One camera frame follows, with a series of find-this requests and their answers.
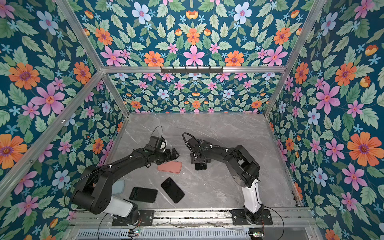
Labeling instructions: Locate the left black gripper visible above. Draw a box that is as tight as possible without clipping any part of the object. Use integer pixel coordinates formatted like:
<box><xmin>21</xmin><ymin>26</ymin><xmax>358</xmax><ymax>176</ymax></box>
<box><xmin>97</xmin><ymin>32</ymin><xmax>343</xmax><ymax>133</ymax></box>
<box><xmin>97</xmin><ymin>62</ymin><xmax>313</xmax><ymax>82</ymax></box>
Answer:
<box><xmin>153</xmin><ymin>147</ymin><xmax>181</xmax><ymax>165</ymax></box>

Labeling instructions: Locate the silver-edged black phone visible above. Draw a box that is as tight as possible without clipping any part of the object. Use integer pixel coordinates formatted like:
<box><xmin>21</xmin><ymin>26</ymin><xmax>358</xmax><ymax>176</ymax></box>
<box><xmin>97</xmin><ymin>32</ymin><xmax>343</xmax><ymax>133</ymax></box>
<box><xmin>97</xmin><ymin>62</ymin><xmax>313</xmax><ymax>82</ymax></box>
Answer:
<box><xmin>195</xmin><ymin>163</ymin><xmax>207</xmax><ymax>171</ymax></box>

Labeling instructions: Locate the pink phone case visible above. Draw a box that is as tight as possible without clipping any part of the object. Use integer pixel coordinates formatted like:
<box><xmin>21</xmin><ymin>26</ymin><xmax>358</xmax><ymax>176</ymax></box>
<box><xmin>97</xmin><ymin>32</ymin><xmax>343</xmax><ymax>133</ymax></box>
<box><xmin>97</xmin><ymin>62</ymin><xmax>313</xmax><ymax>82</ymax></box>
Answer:
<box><xmin>157</xmin><ymin>161</ymin><xmax>183</xmax><ymax>174</ymax></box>

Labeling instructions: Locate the black phone face up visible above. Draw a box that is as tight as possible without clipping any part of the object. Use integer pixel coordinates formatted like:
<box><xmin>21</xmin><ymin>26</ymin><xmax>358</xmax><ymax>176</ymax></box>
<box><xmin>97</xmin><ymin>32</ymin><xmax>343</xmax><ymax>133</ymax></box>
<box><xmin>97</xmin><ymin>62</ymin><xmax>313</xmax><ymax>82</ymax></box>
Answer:
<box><xmin>161</xmin><ymin>178</ymin><xmax>185</xmax><ymax>204</ymax></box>

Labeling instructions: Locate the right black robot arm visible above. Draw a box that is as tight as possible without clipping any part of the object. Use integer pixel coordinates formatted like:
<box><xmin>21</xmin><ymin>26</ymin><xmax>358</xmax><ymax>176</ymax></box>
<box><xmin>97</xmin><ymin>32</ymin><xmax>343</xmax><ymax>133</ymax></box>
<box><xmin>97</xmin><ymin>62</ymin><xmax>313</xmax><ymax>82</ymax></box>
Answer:
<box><xmin>186</xmin><ymin>139</ymin><xmax>264</xmax><ymax>225</ymax></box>

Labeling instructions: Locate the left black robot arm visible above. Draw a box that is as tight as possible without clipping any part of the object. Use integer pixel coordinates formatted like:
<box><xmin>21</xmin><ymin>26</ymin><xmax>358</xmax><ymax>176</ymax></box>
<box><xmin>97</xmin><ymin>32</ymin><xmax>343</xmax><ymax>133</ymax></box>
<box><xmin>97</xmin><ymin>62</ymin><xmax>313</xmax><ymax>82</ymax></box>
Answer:
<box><xmin>71</xmin><ymin>149</ymin><xmax>180</xmax><ymax>226</ymax></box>

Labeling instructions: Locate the purple-edged phone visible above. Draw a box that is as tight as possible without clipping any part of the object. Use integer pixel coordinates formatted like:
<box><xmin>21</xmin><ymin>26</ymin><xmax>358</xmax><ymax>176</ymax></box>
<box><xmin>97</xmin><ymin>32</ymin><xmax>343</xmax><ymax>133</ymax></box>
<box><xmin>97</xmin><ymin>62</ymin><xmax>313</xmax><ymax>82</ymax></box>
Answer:
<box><xmin>129</xmin><ymin>187</ymin><xmax>158</xmax><ymax>203</ymax></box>

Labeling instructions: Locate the light blue phone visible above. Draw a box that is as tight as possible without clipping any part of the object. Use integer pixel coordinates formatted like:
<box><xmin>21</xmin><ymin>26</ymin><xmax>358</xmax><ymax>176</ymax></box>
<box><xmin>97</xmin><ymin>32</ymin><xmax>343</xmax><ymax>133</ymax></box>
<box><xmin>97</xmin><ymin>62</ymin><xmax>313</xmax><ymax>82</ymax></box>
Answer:
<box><xmin>112</xmin><ymin>180</ymin><xmax>125</xmax><ymax>195</ymax></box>

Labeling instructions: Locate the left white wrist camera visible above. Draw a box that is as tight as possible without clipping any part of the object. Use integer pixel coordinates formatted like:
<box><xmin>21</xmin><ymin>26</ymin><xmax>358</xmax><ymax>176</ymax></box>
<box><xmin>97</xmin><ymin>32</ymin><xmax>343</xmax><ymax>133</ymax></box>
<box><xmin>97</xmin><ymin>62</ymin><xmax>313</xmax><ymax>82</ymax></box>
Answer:
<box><xmin>160</xmin><ymin>139</ymin><xmax>167</xmax><ymax>151</ymax></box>

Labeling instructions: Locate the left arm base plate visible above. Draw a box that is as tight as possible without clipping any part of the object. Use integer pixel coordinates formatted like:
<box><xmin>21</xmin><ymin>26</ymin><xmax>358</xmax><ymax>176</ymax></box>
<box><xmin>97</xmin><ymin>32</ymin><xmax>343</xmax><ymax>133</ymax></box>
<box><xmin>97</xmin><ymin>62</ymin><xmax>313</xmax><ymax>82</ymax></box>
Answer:
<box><xmin>112</xmin><ymin>210</ymin><xmax>155</xmax><ymax>227</ymax></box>

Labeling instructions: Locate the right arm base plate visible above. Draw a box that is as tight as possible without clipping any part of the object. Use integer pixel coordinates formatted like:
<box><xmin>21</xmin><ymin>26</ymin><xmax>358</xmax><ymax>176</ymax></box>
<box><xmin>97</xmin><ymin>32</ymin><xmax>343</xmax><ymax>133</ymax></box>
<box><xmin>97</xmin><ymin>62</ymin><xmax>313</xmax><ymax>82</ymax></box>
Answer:
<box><xmin>229</xmin><ymin>208</ymin><xmax>273</xmax><ymax>226</ymax></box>

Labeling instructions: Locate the black hook rail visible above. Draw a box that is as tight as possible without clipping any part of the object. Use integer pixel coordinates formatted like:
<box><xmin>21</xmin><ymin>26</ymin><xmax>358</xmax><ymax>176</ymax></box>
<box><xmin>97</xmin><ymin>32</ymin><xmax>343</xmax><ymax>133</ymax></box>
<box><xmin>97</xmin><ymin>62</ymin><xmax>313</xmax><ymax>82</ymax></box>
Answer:
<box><xmin>160</xmin><ymin>67</ymin><xmax>224</xmax><ymax>74</ymax></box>

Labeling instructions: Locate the white ventilated cable duct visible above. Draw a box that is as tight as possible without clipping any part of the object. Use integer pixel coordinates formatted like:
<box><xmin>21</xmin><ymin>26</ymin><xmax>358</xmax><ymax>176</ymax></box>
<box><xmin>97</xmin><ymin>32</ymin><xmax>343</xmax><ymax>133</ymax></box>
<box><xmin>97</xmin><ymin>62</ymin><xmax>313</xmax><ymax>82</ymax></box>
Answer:
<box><xmin>76</xmin><ymin>228</ymin><xmax>251</xmax><ymax>240</ymax></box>

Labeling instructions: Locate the aluminium frame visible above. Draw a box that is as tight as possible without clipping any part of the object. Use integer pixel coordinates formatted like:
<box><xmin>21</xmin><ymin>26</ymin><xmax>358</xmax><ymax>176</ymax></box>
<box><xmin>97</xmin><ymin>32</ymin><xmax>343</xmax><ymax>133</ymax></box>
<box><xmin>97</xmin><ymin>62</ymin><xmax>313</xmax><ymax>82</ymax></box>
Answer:
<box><xmin>1</xmin><ymin>1</ymin><xmax>324</xmax><ymax>240</ymax></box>

